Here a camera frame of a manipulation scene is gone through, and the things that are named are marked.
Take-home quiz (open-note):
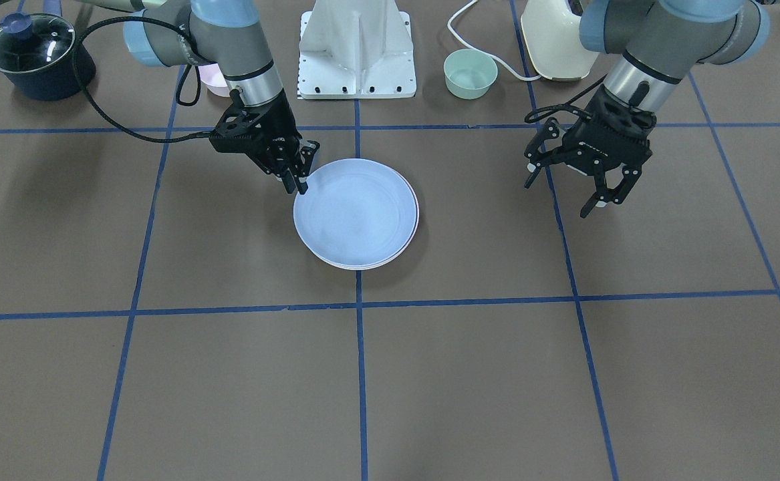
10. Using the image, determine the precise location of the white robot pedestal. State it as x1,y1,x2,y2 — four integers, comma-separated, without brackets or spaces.
299,1,414,71

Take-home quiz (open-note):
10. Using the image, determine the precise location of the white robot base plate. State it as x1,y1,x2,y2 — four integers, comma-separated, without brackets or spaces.
297,10,418,100

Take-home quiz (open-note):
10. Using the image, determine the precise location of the glass pot lid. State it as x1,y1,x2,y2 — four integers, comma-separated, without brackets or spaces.
0,13,77,73

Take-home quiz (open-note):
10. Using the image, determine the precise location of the cream toaster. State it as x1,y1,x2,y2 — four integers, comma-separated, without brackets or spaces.
520,1,598,82

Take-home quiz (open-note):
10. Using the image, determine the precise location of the dark blue pot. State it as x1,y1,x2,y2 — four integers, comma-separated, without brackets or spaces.
0,0,97,102

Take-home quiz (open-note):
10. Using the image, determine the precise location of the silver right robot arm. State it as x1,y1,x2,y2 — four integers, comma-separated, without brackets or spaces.
71,1,319,194

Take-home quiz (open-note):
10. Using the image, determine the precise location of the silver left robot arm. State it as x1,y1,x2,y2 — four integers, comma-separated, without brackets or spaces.
524,1,771,217

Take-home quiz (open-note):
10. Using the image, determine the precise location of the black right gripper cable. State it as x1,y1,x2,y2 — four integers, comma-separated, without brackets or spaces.
71,17,230,144

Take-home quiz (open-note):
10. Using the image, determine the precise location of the white toaster power cord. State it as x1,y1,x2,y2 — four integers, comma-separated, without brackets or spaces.
446,0,544,82

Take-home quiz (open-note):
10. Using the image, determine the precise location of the pink bowl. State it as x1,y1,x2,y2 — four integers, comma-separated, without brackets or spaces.
197,63,230,98

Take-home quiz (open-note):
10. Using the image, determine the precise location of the green bowl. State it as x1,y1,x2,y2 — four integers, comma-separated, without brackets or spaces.
442,49,499,100

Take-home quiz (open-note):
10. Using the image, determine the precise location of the blue plate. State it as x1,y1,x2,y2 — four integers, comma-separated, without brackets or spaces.
293,158,415,265

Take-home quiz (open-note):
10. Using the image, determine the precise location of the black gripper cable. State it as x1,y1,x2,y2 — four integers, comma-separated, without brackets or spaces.
523,77,608,128
71,17,230,144

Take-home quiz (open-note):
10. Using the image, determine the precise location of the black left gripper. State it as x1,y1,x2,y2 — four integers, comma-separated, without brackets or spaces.
523,86,654,218

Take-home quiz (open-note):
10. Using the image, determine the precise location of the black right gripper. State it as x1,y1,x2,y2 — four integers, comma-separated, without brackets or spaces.
209,90,320,194

